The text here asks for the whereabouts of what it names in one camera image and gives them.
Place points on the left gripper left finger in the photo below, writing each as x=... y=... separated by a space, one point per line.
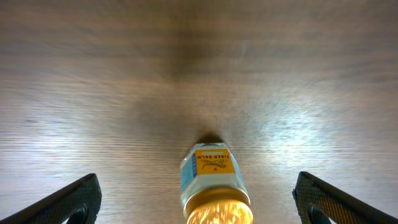
x=78 y=202

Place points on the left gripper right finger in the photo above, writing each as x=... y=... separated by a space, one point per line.
x=319 y=202

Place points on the Tiger Balm jar gold lid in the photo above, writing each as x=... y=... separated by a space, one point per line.
x=212 y=189

